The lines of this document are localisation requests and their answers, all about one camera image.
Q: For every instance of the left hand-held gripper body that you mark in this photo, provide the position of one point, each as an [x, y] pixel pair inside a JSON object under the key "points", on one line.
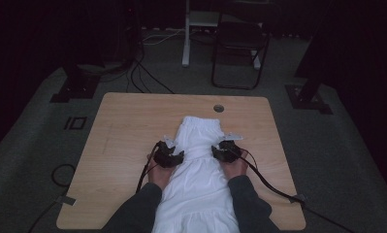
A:
{"points": [[166, 157]]}

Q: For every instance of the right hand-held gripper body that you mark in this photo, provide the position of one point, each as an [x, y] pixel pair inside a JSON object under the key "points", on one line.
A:
{"points": [[229, 152]]}

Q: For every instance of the white dress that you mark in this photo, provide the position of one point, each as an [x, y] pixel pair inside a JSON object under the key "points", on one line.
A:
{"points": [[197, 181]]}

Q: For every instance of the person's right hand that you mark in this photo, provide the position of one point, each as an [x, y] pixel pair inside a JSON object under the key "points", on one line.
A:
{"points": [[234, 168]]}

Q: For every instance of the person's left hand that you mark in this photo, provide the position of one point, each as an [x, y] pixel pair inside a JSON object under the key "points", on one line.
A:
{"points": [[160, 176]]}

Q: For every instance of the round table grommet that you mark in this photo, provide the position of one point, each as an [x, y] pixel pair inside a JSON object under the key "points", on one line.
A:
{"points": [[218, 108]]}

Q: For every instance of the grey tape piece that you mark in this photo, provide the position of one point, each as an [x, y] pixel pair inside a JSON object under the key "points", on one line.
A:
{"points": [[299, 198], [66, 200]]}

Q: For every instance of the black stand with base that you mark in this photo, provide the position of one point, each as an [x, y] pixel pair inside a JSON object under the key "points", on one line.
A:
{"points": [[309, 93], [76, 85]]}

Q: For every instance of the black folding chair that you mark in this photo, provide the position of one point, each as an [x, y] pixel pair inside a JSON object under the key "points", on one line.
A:
{"points": [[239, 48]]}

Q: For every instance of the white desk frame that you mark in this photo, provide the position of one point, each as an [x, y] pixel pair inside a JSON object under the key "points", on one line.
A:
{"points": [[187, 39]]}

